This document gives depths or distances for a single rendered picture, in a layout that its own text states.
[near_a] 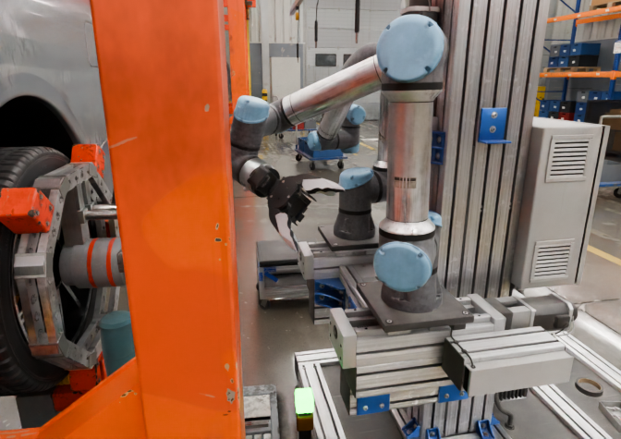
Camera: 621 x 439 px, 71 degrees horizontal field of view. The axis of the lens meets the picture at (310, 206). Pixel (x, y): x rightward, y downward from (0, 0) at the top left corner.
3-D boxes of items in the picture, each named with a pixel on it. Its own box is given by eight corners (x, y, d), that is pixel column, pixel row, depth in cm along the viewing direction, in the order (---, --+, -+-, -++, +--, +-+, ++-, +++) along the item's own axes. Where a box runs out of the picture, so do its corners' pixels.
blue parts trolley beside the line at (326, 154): (294, 160, 753) (293, 102, 726) (328, 158, 769) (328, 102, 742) (309, 172, 660) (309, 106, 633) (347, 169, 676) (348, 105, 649)
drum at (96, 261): (80, 275, 132) (73, 232, 128) (153, 272, 135) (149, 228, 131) (61, 298, 119) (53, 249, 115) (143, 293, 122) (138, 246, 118)
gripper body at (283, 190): (320, 201, 95) (285, 177, 103) (302, 183, 89) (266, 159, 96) (298, 228, 95) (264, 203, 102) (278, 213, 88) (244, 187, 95)
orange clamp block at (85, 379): (66, 361, 123) (69, 391, 124) (96, 359, 124) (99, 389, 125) (77, 350, 130) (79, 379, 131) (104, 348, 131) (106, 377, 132)
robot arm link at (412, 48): (436, 274, 101) (451, 18, 86) (428, 303, 87) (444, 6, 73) (384, 266, 105) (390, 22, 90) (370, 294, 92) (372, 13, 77)
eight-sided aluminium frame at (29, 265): (110, 303, 157) (89, 152, 142) (129, 302, 158) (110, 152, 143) (42, 414, 105) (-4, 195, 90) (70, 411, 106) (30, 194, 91)
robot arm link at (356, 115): (349, 127, 170) (350, 104, 168) (335, 124, 179) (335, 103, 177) (367, 126, 173) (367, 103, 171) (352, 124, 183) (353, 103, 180)
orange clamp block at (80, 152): (78, 180, 135) (80, 153, 138) (104, 179, 136) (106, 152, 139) (68, 171, 129) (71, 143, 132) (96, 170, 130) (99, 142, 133)
